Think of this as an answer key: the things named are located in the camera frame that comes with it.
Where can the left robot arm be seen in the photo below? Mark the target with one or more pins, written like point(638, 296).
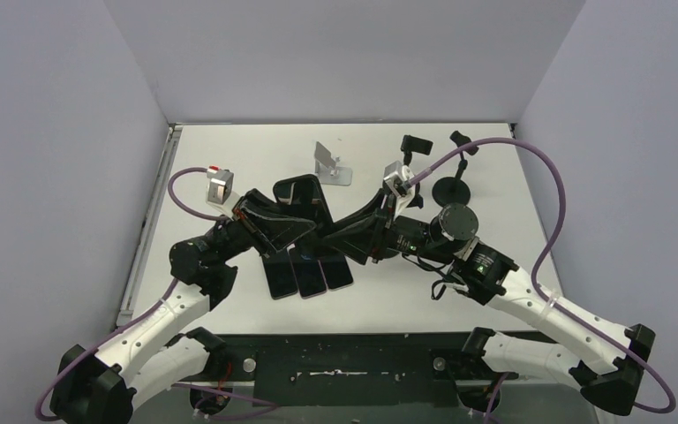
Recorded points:
point(108, 382)

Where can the silver phone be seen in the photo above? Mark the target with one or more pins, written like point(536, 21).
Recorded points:
point(336, 271)

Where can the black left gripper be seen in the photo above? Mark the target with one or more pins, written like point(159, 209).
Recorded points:
point(266, 221)

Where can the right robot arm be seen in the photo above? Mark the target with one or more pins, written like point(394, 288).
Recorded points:
point(605, 361)

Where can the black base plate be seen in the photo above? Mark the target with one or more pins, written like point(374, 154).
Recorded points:
point(347, 369)

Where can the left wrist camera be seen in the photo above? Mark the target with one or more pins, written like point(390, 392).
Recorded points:
point(219, 185)

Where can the white folding phone stand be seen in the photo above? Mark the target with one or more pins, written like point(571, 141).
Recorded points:
point(327, 168)

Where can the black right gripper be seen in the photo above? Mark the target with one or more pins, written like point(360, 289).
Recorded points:
point(381, 224)

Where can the purple phone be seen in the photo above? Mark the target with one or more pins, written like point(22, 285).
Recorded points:
point(308, 274)

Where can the black phone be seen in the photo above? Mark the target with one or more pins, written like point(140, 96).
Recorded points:
point(302, 196)
point(280, 276)

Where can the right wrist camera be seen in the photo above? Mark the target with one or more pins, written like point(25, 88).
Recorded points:
point(397, 180)

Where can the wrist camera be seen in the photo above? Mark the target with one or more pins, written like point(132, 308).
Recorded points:
point(219, 185)
point(397, 180)

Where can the aluminium side rail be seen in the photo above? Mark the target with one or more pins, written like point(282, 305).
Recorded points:
point(147, 229)

